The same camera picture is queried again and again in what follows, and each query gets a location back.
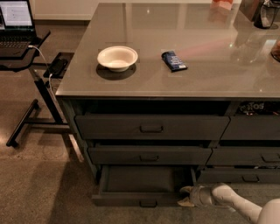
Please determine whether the grey drawer cabinet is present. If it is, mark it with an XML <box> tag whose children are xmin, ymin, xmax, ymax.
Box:
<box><xmin>56</xmin><ymin>3</ymin><xmax>280</xmax><ymax>183</ymax></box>

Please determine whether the white bowl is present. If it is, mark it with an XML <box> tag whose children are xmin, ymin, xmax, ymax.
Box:
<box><xmin>97</xmin><ymin>46</ymin><xmax>138</xmax><ymax>72</ymax></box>

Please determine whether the grey drawer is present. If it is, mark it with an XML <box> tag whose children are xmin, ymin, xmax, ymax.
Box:
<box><xmin>75</xmin><ymin>114</ymin><xmax>229</xmax><ymax>140</ymax></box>
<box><xmin>93</xmin><ymin>165</ymin><xmax>196</xmax><ymax>207</ymax></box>
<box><xmin>221</xmin><ymin>115</ymin><xmax>280</xmax><ymax>140</ymax></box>
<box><xmin>88</xmin><ymin>145</ymin><xmax>212</xmax><ymax>165</ymax></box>
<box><xmin>206</xmin><ymin>147</ymin><xmax>280</xmax><ymax>166</ymax></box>
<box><xmin>197</xmin><ymin>168</ymin><xmax>280</xmax><ymax>184</ymax></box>

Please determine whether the black laptop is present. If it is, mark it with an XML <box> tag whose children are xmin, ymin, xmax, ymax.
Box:
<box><xmin>0</xmin><ymin>0</ymin><xmax>37</xmax><ymax>59</ymax></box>

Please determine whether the black laptop stand table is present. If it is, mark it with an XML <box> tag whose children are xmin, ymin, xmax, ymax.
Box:
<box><xmin>0</xmin><ymin>28</ymin><xmax>75</xmax><ymax>148</ymax></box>

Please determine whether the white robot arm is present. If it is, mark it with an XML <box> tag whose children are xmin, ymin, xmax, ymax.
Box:
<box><xmin>178</xmin><ymin>183</ymin><xmax>280</xmax><ymax>224</ymax></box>

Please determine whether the dark glass jar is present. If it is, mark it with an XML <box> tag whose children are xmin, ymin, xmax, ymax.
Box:
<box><xmin>254</xmin><ymin>0</ymin><xmax>280</xmax><ymax>29</ymax></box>

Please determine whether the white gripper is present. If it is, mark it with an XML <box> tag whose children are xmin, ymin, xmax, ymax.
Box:
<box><xmin>178</xmin><ymin>186</ymin><xmax>214</xmax><ymax>207</ymax></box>

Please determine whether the black phone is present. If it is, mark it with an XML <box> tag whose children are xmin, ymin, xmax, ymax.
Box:
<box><xmin>50</xmin><ymin>59</ymin><xmax>67</xmax><ymax>75</ymax></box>

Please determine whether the orange box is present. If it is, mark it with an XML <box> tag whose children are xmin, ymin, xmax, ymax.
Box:
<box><xmin>211</xmin><ymin>0</ymin><xmax>233</xmax><ymax>11</ymax></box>

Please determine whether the brown round object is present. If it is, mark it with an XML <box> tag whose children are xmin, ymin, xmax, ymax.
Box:
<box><xmin>270</xmin><ymin>40</ymin><xmax>280</xmax><ymax>62</ymax></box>

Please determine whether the blue snack bar packet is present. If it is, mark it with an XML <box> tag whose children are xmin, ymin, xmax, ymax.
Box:
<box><xmin>161</xmin><ymin>51</ymin><xmax>187</xmax><ymax>72</ymax></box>

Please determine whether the white charging cable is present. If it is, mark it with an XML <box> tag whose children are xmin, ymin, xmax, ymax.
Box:
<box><xmin>27</xmin><ymin>44</ymin><xmax>60</xmax><ymax>102</ymax></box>

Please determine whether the chips bag in drawer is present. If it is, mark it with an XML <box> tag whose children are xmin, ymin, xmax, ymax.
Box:
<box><xmin>237</xmin><ymin>101</ymin><xmax>280</xmax><ymax>116</ymax></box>

